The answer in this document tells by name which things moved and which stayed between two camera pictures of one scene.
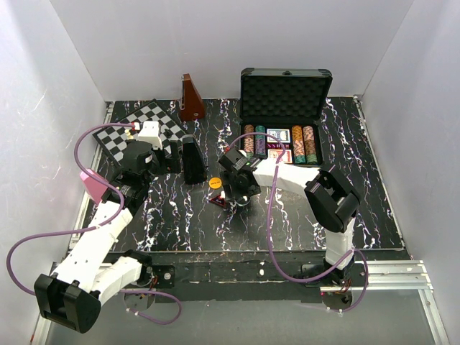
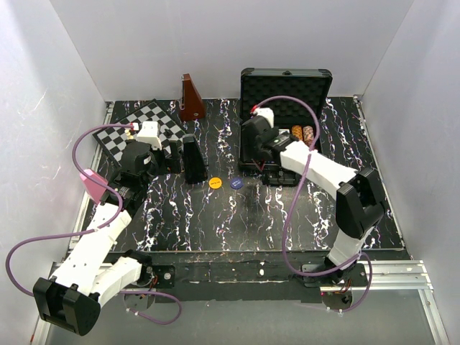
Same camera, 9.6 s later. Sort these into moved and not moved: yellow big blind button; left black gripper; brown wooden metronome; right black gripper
Moved: right black gripper
Not moved: left black gripper; yellow big blind button; brown wooden metronome
